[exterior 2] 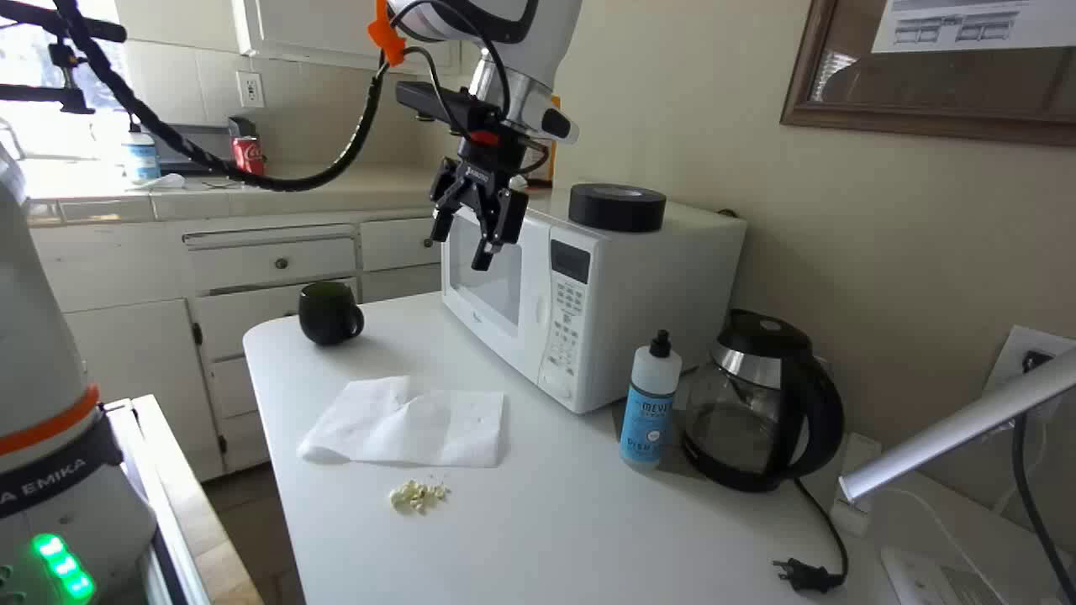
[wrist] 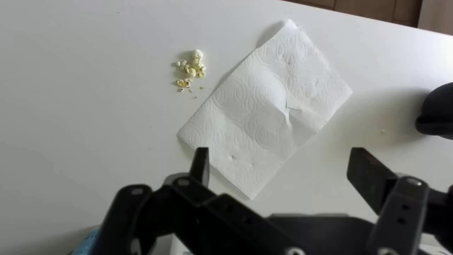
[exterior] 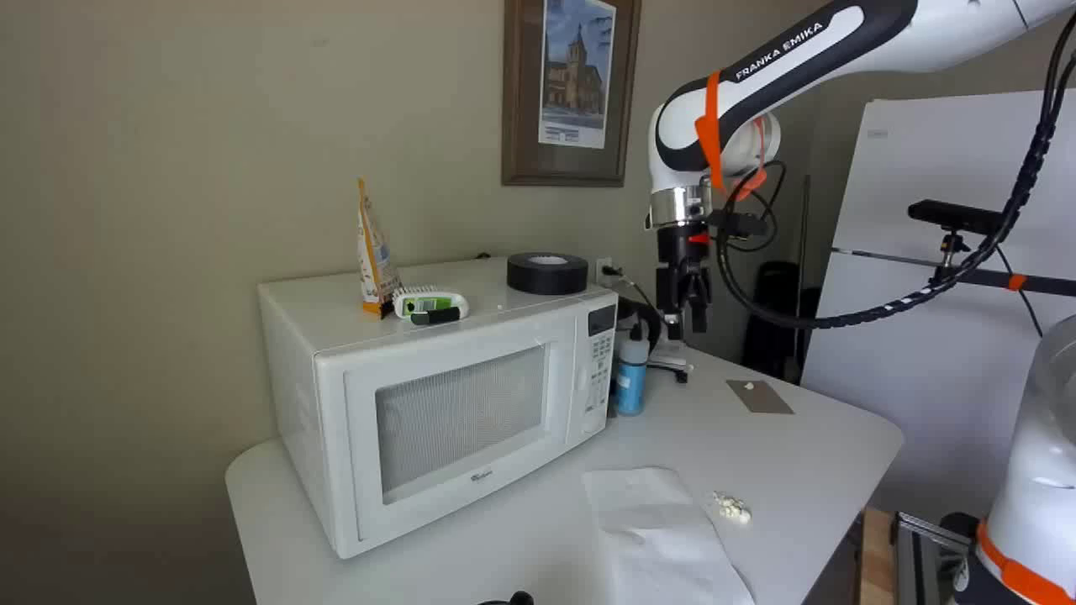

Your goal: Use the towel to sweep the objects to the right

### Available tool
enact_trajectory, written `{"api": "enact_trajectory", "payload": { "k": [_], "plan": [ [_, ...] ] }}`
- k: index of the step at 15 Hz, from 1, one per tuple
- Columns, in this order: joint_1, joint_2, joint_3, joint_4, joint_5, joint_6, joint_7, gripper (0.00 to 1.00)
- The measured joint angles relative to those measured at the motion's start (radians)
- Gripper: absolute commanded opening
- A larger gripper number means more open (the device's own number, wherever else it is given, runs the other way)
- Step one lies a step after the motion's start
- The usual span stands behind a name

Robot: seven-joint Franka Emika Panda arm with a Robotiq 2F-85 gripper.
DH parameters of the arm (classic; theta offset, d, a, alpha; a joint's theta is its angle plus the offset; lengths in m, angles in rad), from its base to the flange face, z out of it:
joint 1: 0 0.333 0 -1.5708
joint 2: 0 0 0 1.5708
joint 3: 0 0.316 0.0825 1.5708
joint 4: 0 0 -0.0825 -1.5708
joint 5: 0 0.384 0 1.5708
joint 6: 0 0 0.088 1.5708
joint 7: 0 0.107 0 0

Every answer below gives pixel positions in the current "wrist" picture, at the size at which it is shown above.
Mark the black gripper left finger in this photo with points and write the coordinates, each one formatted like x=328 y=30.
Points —
x=189 y=217

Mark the dark green mug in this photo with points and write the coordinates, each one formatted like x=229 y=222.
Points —
x=440 y=111

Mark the white paper towel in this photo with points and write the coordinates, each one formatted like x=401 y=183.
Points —
x=270 y=104

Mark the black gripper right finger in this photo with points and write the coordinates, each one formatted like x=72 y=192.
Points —
x=401 y=213

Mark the yellow crumb pile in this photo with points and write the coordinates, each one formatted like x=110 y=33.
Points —
x=193 y=70

